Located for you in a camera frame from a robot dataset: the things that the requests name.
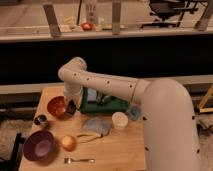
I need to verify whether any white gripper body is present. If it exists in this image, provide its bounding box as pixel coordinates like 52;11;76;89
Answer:
64;83;83;108

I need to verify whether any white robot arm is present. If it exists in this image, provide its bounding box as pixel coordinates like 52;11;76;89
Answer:
58;57;201;171

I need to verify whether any red bowl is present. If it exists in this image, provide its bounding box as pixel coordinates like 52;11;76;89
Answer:
47;96;66;117

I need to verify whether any purple bowl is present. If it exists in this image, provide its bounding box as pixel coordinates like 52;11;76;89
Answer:
23;130;55;161

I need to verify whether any green rack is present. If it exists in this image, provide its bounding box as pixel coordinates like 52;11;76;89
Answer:
80;88;129;113

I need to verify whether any small black cup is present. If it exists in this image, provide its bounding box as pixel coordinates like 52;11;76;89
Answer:
34;115;47;126

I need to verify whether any grey blue cloth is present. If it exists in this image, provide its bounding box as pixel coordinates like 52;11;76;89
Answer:
82;117;112;136

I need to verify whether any yellow apple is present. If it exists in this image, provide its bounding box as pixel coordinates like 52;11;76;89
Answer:
61;135;76;151

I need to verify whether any white cup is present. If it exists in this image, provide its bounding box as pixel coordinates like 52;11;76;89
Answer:
112;112;128;130

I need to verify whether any blue sponge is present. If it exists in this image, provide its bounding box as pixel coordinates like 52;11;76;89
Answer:
129;106;141;121

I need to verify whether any red apple on shelf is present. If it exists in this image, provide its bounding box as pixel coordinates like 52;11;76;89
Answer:
81;22;93;31

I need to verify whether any silver fork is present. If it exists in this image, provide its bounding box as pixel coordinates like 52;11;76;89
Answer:
64;158;95;164

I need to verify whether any black office chair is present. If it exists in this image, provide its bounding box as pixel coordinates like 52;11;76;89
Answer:
141;0;198;28

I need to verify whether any yellow black tool stand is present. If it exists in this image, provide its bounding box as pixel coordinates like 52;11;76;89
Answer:
197;84;213;113

